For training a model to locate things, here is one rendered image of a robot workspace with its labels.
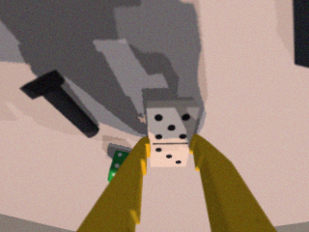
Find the dark grey bin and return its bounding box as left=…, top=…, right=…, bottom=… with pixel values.
left=293, top=0, right=309, bottom=69

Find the white domino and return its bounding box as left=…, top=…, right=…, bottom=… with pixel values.
left=147, top=101, right=200, bottom=167

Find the black bolt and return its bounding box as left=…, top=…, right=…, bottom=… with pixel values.
left=20, top=70, right=99, bottom=138

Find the green die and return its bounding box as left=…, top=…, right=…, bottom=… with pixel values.
left=107, top=150, right=129, bottom=182

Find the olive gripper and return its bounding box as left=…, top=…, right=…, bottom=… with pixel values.
left=76, top=133, right=277, bottom=232

